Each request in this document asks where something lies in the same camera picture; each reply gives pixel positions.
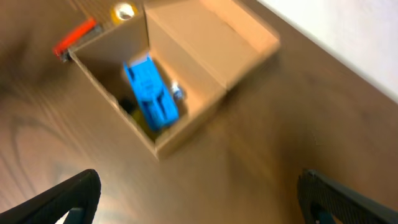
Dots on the small black yellow item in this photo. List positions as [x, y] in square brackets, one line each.
[131, 108]

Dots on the red and black stapler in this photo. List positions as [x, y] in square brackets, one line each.
[62, 49]

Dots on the small white blue item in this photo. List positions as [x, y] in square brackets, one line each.
[177, 91]

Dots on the brown cardboard box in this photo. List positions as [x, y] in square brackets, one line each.
[205, 46]

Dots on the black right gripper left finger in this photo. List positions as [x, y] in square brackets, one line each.
[76, 198]

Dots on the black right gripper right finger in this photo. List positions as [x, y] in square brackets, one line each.
[323, 200]

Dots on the yellow clear tape roll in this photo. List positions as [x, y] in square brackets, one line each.
[123, 11]

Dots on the blue plastic block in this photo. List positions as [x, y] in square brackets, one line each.
[151, 93]

